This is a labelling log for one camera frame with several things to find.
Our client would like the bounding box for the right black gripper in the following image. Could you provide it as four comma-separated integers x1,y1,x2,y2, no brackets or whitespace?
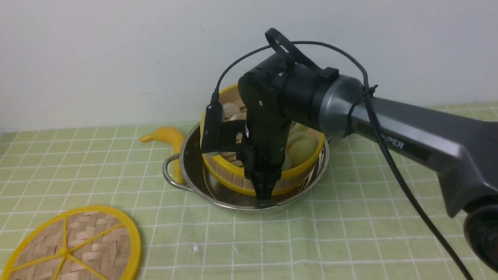
238,54,290,207

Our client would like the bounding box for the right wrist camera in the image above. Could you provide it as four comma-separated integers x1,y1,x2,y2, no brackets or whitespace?
200,101,245,154

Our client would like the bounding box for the right black cable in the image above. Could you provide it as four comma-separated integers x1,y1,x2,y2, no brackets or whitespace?
212,28,474,280

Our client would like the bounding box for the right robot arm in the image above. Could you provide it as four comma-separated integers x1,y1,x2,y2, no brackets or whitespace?
238,54,498,271

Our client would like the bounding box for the green round bun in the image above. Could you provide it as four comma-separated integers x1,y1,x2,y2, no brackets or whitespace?
286,138,317,167

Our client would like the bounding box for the stainless steel pot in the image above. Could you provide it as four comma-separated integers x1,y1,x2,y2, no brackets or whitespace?
162,124,329,215

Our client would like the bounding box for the woven bamboo steamer lid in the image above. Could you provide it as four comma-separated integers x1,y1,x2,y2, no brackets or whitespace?
1,205,142,280

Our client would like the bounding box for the yellow banana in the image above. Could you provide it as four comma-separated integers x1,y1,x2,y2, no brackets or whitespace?
139,126,186,188

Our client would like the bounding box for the round white bun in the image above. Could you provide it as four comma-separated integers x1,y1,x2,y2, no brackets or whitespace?
223,102,241,119

